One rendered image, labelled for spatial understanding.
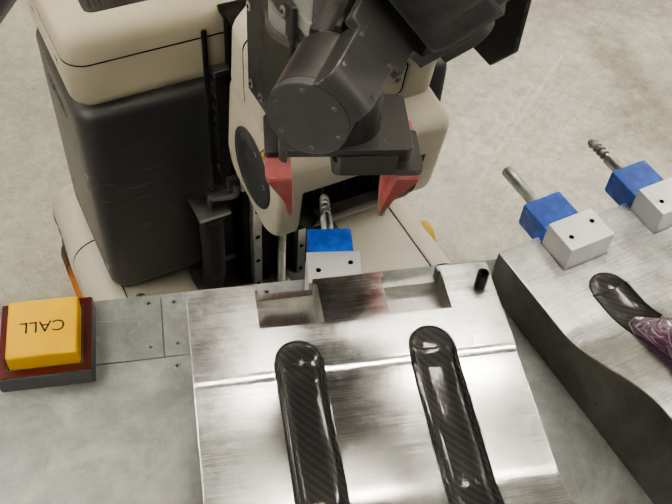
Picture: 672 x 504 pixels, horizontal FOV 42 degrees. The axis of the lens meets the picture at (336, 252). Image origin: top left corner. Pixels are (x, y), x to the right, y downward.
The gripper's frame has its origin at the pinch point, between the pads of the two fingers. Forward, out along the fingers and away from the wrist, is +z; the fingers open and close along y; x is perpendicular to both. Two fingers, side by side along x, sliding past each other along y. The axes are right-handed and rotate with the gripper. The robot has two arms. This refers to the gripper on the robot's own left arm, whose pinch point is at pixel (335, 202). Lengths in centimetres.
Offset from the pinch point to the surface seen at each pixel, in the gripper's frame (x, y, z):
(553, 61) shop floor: 138, 77, 91
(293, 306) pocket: -6.0, -3.7, 6.6
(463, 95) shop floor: 124, 50, 91
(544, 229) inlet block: 1.7, 20.3, 5.9
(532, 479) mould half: -23.9, 12.8, 4.5
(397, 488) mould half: -24.0, 2.8, 4.6
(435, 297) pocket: -5.5, 8.8, 6.4
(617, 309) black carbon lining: -6.5, 25.5, 7.6
